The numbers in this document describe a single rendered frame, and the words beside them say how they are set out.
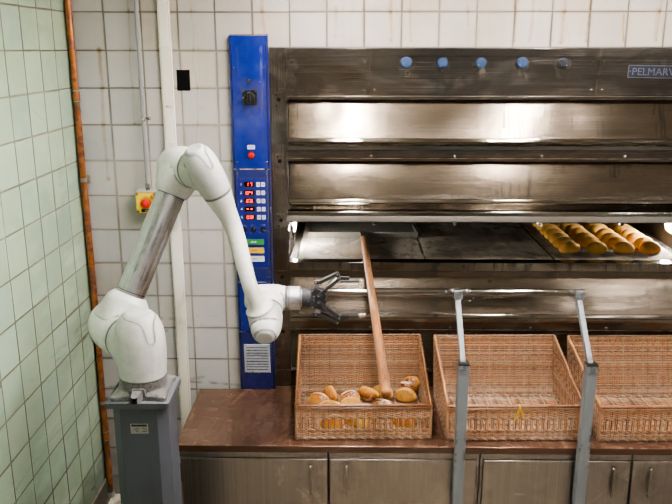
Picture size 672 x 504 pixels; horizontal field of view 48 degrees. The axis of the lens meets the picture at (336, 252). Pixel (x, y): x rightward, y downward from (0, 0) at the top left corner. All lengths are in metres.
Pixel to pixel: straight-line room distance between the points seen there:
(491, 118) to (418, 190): 0.43
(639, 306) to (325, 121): 1.62
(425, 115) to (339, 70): 0.41
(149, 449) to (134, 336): 0.39
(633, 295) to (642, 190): 0.48
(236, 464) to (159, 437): 0.63
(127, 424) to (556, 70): 2.18
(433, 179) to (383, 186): 0.22
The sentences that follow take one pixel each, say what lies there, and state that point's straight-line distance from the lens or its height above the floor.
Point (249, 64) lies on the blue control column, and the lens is 3.25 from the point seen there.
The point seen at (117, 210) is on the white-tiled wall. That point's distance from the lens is 3.48.
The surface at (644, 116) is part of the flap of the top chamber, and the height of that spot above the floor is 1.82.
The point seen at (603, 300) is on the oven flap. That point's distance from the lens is 3.62.
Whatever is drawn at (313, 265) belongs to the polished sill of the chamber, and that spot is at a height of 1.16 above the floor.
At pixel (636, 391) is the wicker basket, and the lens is 3.73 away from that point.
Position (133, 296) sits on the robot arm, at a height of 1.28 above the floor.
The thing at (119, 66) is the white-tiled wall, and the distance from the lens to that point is 3.39.
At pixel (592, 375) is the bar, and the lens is 3.05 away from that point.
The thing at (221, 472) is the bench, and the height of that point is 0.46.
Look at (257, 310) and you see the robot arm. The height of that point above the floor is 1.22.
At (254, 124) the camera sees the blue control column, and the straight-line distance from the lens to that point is 3.26.
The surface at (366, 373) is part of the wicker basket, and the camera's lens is 3.48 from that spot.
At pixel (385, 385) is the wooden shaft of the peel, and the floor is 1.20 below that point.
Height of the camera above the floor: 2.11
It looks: 15 degrees down
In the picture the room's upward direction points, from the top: straight up
